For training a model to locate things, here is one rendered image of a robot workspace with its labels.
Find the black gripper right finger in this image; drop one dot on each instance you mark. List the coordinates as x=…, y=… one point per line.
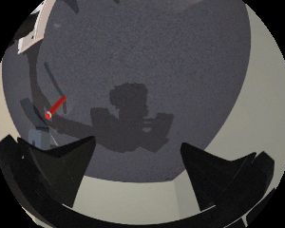
x=210, y=175

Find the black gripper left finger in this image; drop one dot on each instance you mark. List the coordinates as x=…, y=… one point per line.
x=62, y=167

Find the red peg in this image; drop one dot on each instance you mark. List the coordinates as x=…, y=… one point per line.
x=54, y=107

